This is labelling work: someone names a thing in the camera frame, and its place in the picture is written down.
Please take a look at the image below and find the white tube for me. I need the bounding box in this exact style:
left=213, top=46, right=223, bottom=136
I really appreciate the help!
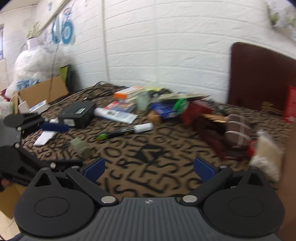
left=94, top=108, right=138, bottom=125

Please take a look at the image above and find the green yellow black marker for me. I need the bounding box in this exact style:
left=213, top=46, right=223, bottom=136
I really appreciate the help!
left=96, top=123, right=154, bottom=141

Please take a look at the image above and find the white plastic bag pile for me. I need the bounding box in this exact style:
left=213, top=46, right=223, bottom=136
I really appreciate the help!
left=5, top=44, right=63, bottom=98

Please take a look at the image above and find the blue packet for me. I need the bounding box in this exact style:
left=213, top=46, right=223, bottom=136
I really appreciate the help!
left=149, top=102, right=181, bottom=119

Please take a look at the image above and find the brown striped pouch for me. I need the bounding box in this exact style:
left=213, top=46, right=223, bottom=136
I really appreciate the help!
left=224, top=113, right=253, bottom=149

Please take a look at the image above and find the patterned letter tablecloth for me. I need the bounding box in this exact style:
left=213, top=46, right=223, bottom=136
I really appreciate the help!
left=21, top=83, right=295, bottom=200

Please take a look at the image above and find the red tape roll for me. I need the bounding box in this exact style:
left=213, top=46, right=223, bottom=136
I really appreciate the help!
left=248, top=140, right=258, bottom=158

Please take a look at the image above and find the black square box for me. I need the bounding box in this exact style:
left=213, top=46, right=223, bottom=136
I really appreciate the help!
left=57, top=101, right=96, bottom=128

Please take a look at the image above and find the red carton box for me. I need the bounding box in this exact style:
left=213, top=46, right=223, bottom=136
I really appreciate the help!
left=283, top=86, right=296, bottom=123

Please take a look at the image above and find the dark red feather duster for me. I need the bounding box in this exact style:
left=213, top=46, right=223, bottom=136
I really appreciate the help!
left=180, top=100, right=250, bottom=160

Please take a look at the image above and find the cotton swabs bag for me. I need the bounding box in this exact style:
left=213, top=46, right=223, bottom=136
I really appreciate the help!
left=249, top=130, right=284, bottom=183

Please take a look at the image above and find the green plastic item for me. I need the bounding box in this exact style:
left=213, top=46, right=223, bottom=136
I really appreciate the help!
left=173, top=98, right=187, bottom=113

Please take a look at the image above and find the dark brown wooden board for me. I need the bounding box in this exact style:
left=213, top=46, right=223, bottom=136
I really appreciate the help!
left=227, top=42, right=295, bottom=116

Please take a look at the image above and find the cardboard box background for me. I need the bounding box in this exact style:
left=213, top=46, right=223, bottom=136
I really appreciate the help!
left=13, top=75, right=69, bottom=114

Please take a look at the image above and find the orange white box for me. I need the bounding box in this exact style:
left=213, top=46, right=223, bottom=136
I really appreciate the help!
left=113, top=86, right=144, bottom=100

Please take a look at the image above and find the white storage box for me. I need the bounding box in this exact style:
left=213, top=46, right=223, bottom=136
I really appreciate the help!
left=277, top=139, right=295, bottom=241

